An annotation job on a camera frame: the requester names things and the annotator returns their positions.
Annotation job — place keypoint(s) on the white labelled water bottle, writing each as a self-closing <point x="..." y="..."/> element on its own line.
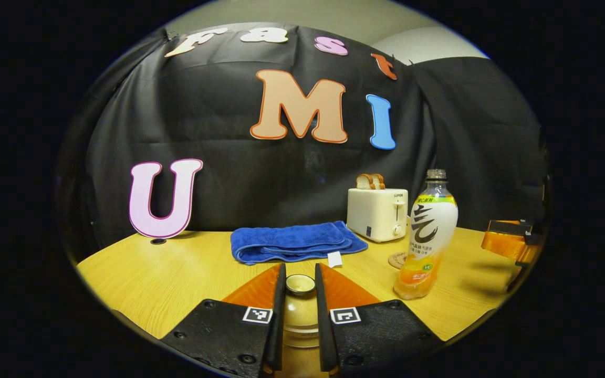
<point x="431" y="231"/>

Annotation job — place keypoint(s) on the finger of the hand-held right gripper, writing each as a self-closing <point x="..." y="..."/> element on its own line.
<point x="510" y="227"/>

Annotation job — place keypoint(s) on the yellow teacup lid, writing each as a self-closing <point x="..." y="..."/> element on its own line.
<point x="300" y="307"/>

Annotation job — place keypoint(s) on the black backdrop cloth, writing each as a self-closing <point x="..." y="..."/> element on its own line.
<point x="255" y="184"/>

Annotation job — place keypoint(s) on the black table grommet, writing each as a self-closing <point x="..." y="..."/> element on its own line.
<point x="158" y="241"/>

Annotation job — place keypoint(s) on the bread slice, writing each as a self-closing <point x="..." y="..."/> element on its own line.
<point x="379" y="181"/>
<point x="364" y="182"/>

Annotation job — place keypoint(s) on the round wooden coaster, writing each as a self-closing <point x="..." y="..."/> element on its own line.
<point x="397" y="260"/>

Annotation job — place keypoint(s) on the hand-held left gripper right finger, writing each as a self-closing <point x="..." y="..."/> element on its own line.
<point x="325" y="331"/>

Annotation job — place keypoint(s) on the white toaster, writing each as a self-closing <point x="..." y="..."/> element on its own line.
<point x="373" y="212"/>

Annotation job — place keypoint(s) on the blue towel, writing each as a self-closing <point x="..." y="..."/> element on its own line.
<point x="292" y="241"/>

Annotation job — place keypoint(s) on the yellow teacup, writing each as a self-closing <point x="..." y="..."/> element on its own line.
<point x="301" y="359"/>

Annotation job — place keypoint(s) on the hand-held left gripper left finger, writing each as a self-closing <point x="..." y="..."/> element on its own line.
<point x="277" y="325"/>

